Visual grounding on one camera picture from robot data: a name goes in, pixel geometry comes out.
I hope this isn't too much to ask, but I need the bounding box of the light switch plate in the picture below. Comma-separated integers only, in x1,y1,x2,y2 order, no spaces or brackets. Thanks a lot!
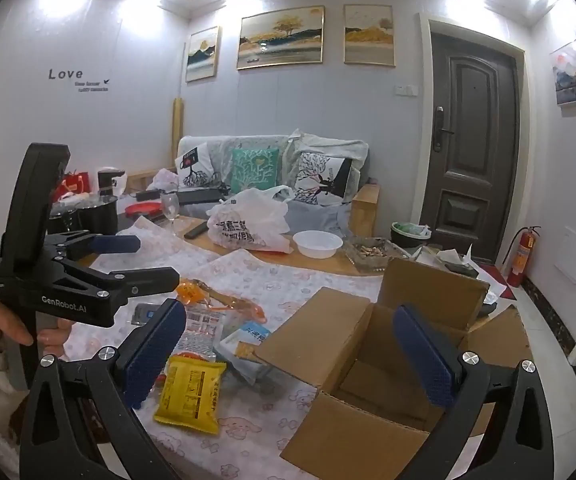
395,84,418,96

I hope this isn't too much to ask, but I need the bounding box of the blue cracker packet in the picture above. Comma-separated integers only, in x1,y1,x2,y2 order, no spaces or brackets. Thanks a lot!
215,321,271,386

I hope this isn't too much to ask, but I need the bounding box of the white plastic bowl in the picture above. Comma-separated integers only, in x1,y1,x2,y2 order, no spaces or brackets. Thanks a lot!
292,230,343,259

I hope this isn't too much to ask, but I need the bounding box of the red doormat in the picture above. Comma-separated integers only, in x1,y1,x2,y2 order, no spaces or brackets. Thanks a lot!
474,262,507,297

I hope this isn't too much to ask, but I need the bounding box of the black keyboard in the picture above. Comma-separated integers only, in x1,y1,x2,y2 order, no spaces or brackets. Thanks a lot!
176,188,226,206

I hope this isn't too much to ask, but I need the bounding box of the yellow snack packet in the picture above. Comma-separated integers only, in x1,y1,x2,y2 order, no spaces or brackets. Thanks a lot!
153,356,226,434

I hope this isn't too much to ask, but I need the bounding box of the grey sofa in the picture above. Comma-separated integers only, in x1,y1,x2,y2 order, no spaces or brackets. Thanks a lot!
175,129,369,237

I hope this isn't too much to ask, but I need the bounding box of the left mountain painting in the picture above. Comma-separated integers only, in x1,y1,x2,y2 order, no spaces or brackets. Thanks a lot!
186,26,221,82

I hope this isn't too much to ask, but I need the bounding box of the wooden rolled mat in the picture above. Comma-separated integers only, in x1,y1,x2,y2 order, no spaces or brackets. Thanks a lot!
169,98,185,166

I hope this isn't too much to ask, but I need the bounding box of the dark brown door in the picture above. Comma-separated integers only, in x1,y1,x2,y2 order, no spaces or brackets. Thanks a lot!
420,34,519,263

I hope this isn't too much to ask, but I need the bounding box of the wooden side table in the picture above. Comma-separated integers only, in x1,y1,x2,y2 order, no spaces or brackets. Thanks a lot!
349,183,380,237

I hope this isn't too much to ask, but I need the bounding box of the wine glass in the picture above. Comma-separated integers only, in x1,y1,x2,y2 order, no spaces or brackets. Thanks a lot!
160,192,181,234

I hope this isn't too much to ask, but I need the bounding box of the red fire extinguisher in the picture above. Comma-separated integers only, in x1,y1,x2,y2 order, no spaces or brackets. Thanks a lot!
503,226,542,287

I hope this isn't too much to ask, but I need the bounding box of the black trash bin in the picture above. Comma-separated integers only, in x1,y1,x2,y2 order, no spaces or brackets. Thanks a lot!
391,222,432,248

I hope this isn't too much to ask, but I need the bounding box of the red gift bag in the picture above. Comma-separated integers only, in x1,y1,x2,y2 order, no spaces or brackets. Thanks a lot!
52,171,91,203

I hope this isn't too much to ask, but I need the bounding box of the wide landscape painting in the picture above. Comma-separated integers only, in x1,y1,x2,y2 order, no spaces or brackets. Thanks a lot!
237,6,325,70

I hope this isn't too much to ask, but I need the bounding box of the open cardboard box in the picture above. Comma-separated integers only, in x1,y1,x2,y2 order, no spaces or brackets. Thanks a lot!
256,259,532,479

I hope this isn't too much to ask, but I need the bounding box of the white black red cushion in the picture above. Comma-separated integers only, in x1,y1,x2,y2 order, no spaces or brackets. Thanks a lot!
175,143,221,188

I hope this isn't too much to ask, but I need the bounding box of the teal patterned cushion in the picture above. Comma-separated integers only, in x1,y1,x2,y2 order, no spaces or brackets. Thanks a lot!
230,148,279,194

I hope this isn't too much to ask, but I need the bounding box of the white black mug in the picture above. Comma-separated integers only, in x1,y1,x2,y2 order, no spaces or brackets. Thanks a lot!
97,167,127,197

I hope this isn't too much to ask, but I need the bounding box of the orange chicken leg packet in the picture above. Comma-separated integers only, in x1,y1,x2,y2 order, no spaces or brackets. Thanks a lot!
175,278,267,324

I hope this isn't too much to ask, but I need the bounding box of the white printed plastic bag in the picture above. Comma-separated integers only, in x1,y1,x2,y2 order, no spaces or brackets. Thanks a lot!
207,185,294,254

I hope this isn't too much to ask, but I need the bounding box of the cartoon print table cloth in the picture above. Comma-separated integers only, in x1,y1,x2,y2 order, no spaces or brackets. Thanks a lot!
62,214,394,480

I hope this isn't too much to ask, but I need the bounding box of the right gold landscape painting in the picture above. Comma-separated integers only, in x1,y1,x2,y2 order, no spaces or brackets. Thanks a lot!
343,3,396,68

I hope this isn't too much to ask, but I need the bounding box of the white wall panel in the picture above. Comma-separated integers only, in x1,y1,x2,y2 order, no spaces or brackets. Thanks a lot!
554,226,576,283

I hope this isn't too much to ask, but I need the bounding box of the open box on floor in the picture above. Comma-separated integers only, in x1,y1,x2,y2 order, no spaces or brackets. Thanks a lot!
416,246,502,306

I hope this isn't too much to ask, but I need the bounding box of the glass tray with shells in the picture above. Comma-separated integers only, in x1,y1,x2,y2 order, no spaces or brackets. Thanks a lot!
343,236,409,273

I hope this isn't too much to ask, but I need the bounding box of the black remote control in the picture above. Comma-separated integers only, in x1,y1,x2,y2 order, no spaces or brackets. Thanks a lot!
184,221,209,240

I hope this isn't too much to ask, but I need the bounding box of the black cooking pot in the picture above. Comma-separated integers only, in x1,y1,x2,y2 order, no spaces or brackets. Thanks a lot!
47,193,118,235

